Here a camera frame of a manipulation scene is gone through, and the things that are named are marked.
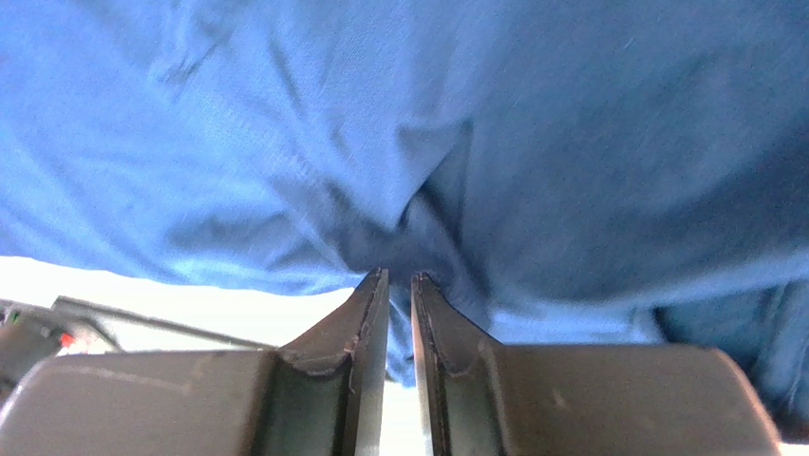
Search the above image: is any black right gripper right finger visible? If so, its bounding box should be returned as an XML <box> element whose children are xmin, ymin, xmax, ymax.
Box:
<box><xmin>411</xmin><ymin>274</ymin><xmax>781</xmax><ymax>455</ymax></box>

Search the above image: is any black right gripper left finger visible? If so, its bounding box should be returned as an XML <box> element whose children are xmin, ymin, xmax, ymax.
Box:
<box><xmin>1</xmin><ymin>269</ymin><xmax>389</xmax><ymax>455</ymax></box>

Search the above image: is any navy t shirt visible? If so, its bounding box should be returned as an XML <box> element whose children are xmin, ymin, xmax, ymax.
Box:
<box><xmin>1</xmin><ymin>1</ymin><xmax>808</xmax><ymax>443</ymax></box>

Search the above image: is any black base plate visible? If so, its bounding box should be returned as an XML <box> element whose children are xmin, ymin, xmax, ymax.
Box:
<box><xmin>1</xmin><ymin>296</ymin><xmax>273</xmax><ymax>398</ymax></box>

